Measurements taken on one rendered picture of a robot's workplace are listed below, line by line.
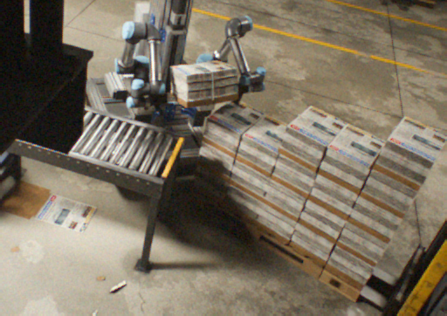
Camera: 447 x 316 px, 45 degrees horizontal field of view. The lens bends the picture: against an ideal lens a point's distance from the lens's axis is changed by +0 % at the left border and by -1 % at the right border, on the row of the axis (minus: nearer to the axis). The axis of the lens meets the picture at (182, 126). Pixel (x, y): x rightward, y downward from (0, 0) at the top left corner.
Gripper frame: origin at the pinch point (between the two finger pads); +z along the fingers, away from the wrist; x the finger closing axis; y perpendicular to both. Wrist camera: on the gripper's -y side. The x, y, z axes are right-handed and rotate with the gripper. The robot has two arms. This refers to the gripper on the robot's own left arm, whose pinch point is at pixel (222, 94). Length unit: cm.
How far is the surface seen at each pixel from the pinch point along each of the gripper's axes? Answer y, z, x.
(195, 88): 11.5, 31.7, 19.9
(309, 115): -10, -41, 47
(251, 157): -41.2, -9.6, 26.1
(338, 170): -37, -37, 82
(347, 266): -110, -53, 83
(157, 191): -44, 71, 44
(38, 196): -80, 122, -64
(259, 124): -21.9, -23.5, 14.5
